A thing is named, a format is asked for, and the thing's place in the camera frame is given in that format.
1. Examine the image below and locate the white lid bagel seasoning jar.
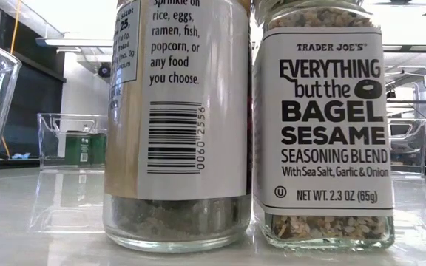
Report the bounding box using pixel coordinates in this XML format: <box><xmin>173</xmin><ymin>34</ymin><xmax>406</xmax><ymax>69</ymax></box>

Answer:
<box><xmin>251</xmin><ymin>0</ymin><xmax>396</xmax><ymax>250</ymax></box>

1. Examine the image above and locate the tan lid spice jar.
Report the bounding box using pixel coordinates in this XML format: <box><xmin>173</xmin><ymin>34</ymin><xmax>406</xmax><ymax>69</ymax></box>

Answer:
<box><xmin>102</xmin><ymin>0</ymin><xmax>253</xmax><ymax>254</ymax></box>

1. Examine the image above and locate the yellow hanging cable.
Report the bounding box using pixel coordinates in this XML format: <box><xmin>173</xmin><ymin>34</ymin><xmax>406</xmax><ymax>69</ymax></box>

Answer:
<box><xmin>9</xmin><ymin>0</ymin><xmax>22</xmax><ymax>55</ymax></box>

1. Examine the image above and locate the long ceiling light fixture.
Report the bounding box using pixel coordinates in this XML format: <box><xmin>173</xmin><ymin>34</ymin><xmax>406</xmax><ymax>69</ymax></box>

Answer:
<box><xmin>35</xmin><ymin>36</ymin><xmax>114</xmax><ymax>48</ymax></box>

